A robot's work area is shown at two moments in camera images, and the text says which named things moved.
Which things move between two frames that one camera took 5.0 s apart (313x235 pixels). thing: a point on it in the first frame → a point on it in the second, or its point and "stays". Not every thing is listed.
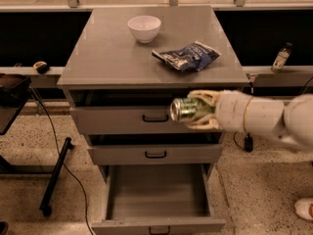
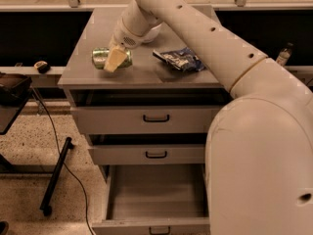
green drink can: (189, 109) → (100, 57)
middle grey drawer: (155, 155) stays
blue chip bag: (192, 58) stays
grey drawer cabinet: (125, 67) stays
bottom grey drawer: (158, 199) stays
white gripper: (231, 111) → (124, 38)
